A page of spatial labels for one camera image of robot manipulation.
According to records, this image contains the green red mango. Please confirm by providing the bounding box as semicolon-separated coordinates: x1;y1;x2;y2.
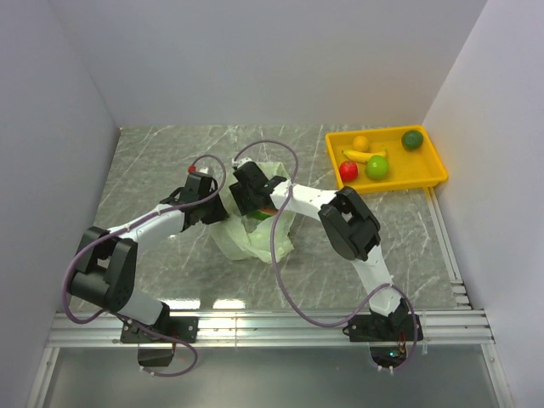
247;207;277;221

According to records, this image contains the pale green plastic bag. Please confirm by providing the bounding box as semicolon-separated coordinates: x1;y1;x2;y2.
209;161;295;264

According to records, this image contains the red apple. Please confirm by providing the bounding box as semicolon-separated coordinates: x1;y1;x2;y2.
338;161;359;183

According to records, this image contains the yellow banana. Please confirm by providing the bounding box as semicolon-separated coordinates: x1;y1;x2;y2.
342;149;387;163

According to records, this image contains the light green apple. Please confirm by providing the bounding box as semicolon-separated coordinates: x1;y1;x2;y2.
365;156;389;180

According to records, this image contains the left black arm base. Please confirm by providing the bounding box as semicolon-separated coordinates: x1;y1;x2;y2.
120;316;199;377

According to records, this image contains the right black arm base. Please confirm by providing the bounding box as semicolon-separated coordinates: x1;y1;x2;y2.
343;314;423;372

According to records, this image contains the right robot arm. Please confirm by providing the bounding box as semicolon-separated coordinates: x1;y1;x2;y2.
229;159;417;341

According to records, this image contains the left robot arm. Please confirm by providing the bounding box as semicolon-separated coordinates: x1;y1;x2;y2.
63;171;228;342

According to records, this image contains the small orange fruit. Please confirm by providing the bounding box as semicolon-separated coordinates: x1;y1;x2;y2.
352;135;370;152

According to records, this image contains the dark green round fruit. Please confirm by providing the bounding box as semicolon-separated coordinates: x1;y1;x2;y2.
401;129;424;151

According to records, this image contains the yellow plastic tray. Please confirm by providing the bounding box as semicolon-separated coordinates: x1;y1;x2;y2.
325;125;448;194

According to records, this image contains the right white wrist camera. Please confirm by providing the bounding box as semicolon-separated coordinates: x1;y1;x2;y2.
231;157;252;169

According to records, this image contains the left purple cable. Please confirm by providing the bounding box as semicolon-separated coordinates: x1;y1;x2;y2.
61;153;226;379

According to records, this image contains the purple cable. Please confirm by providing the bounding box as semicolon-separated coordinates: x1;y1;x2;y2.
61;153;226;379
231;139;420;375

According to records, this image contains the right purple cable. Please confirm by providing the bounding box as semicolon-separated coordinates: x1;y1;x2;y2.
231;139;420;375

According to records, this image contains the aluminium mounting rail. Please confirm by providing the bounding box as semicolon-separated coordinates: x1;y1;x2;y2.
28;190;514;407

